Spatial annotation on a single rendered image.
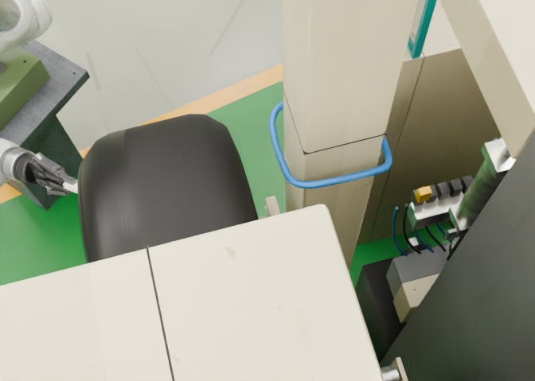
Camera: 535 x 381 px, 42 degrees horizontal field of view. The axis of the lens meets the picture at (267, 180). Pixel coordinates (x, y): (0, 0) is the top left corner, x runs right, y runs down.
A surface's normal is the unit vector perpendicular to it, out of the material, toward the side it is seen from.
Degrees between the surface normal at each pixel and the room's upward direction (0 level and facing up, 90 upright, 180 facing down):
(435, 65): 90
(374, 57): 90
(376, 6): 90
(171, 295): 0
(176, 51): 0
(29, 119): 0
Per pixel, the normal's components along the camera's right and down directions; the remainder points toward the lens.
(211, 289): -0.04, -0.41
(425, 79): 0.26, 0.88
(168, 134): -0.17, -0.84
